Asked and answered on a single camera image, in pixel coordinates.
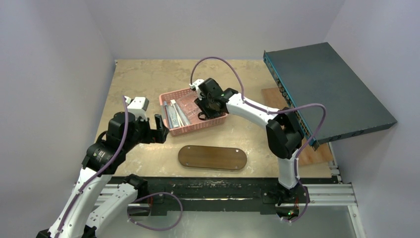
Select dark green enamel mug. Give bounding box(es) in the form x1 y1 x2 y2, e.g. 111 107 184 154
197 112 211 121

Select pink plastic basket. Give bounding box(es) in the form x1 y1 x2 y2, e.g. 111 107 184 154
159 88 227 136

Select oval wooden tray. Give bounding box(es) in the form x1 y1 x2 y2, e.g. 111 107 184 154
178 145 248 171

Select clear plastic holder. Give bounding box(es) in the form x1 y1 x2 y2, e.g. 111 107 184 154
176 91 201 121

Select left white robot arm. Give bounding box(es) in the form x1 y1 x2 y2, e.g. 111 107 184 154
37 112 169 238

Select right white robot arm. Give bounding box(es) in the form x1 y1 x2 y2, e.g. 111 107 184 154
189 78 304 202

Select wooden board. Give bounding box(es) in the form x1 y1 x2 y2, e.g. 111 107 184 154
261 88 333 166

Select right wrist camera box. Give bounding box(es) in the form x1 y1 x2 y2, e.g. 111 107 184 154
189 79 204 91

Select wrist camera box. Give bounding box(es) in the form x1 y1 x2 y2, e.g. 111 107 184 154
124 96 150 119
189 79 204 91

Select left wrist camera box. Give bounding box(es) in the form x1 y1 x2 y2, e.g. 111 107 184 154
124 96 150 119

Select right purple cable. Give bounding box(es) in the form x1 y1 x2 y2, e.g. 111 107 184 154
190 56 327 224

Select purple cable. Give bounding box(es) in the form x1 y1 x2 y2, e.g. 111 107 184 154
54 95 184 238
190 56 327 224

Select black aluminium base frame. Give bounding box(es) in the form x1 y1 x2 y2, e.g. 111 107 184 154
73 175 358 218

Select dark network switch box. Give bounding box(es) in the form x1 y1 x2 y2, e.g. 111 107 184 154
263 43 397 149

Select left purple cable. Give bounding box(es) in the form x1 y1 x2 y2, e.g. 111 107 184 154
54 95 184 238

